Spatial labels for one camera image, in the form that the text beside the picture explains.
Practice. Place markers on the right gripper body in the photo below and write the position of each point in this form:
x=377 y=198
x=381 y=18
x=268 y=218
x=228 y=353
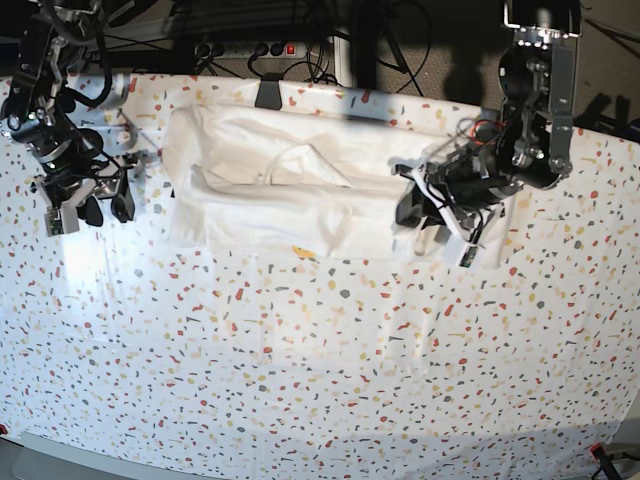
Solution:
x=72 y=189

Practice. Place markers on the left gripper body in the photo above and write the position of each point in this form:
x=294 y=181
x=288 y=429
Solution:
x=455 y=219

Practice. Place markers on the white printed T-shirt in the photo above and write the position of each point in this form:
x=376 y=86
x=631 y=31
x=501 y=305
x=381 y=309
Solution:
x=261 y=180

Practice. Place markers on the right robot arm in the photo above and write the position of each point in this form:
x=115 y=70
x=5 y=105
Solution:
x=77 y=172

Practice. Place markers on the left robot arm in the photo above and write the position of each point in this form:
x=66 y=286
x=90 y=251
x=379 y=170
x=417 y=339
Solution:
x=463 y=192

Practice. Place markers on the black table clamp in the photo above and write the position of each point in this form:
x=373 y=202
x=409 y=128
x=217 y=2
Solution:
x=269 y=94

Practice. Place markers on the white power strip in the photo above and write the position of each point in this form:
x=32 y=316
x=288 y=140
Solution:
x=245 y=50

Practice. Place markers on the red clamp right corner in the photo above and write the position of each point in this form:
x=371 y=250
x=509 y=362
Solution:
x=598 y=452

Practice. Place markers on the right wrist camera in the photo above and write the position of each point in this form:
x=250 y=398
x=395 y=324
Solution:
x=61 y=222

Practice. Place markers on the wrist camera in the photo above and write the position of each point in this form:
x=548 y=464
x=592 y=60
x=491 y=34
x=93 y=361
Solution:
x=468 y=254
x=61 y=222

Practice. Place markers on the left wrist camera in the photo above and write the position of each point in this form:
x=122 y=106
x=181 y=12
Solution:
x=468 y=254

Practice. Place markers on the metal stand frame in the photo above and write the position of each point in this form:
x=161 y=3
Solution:
x=608 y=78

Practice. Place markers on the black camera pole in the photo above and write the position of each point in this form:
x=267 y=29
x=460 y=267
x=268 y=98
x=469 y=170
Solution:
x=366 y=21

